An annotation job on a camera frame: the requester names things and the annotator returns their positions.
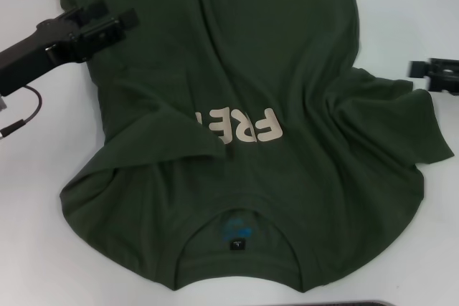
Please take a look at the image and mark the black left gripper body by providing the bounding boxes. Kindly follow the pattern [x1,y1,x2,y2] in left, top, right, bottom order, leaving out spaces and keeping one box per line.
[0,15,90,97]

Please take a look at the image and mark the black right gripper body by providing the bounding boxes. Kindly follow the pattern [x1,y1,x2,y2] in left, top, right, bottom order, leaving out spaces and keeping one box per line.
[426,57,459,94]

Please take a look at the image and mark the dark green FREE T-shirt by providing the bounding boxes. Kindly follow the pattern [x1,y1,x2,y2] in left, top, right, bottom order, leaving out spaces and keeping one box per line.
[52,0,456,295]

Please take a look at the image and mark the left arm connector cable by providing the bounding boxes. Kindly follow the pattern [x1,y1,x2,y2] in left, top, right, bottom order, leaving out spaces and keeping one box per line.
[0,85,43,139]

